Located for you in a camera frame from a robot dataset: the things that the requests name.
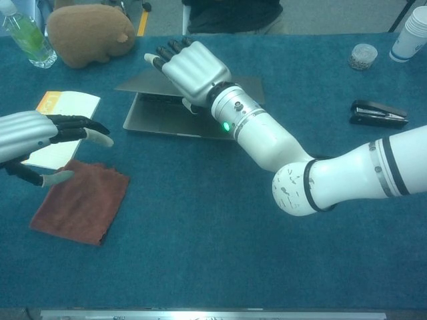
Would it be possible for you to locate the teal blue table cloth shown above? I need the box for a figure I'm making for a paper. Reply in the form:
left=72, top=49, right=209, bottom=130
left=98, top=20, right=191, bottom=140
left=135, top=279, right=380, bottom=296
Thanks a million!
left=0, top=32, right=427, bottom=310

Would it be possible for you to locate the yellow white Lexicon book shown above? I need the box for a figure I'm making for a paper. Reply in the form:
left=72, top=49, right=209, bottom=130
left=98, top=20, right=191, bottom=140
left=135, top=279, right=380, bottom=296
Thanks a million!
left=23, top=90, right=101, bottom=170

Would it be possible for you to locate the person in dark clothes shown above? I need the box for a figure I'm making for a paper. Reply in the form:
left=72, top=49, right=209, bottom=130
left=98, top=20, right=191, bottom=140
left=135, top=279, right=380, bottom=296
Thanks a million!
left=186, top=0, right=284, bottom=35

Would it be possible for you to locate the brown plush toy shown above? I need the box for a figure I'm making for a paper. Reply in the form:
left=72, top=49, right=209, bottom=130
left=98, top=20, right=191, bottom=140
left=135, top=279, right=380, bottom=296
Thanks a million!
left=46, top=3, right=137, bottom=69

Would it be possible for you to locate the black stapler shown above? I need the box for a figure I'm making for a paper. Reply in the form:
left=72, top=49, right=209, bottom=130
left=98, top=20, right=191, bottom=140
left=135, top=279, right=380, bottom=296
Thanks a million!
left=349, top=99, right=410, bottom=129

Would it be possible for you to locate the stack of paper cups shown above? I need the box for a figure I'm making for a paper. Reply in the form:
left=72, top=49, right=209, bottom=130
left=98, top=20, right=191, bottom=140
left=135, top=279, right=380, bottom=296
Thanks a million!
left=389, top=7, right=427, bottom=63

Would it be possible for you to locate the silver laptop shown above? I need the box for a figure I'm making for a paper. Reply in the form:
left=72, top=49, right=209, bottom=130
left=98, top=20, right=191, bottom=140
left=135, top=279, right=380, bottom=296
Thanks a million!
left=113, top=68, right=266, bottom=142

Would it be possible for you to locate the aluminium profile rail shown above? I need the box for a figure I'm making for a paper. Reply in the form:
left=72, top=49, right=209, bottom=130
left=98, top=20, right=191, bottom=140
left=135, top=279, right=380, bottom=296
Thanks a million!
left=39, top=309, right=388, bottom=320

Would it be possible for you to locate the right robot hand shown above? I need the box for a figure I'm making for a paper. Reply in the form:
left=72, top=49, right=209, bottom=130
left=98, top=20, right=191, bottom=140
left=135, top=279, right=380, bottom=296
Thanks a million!
left=143, top=37, right=232, bottom=116

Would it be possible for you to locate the clear bottle green label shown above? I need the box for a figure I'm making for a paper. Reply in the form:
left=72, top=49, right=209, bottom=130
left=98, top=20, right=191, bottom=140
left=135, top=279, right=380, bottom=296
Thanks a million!
left=0, top=5, right=58, bottom=69

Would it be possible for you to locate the black stand leg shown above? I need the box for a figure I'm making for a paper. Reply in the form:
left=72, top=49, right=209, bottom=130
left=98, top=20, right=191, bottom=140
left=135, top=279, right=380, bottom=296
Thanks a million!
left=388, top=0, right=413, bottom=33

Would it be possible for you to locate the brown folded cloth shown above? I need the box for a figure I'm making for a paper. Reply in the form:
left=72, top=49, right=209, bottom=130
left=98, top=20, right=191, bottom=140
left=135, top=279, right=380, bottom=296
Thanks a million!
left=29, top=159, right=131, bottom=247

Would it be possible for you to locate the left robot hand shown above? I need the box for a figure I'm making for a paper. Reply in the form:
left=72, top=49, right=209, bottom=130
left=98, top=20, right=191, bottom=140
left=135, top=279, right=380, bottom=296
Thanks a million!
left=0, top=111, right=115, bottom=188

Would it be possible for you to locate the small clear lidded jar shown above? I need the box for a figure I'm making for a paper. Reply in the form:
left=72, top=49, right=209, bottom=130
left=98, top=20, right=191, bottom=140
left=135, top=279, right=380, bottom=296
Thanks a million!
left=348, top=43, right=379, bottom=71

